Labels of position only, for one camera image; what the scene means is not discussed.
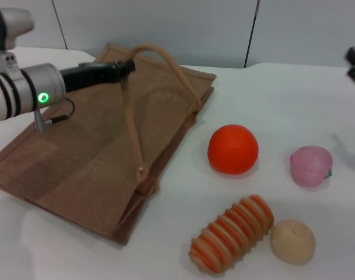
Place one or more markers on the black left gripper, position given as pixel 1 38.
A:
pixel 90 76

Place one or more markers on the pink peach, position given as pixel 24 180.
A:
pixel 310 166

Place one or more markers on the brown jute handbag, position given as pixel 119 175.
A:
pixel 78 175

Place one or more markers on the orange fruit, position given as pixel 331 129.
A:
pixel 233 148

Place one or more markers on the beige round bun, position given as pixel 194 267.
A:
pixel 292 242

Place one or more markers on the orange striped bread roll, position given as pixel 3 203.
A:
pixel 233 233

